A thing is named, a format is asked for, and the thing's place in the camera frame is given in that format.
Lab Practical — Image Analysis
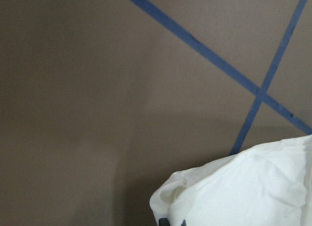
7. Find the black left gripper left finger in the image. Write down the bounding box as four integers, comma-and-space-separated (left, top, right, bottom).
158, 218, 169, 226

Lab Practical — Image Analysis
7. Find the white long-sleeve printed shirt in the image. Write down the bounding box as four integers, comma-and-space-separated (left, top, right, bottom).
150, 136, 312, 226

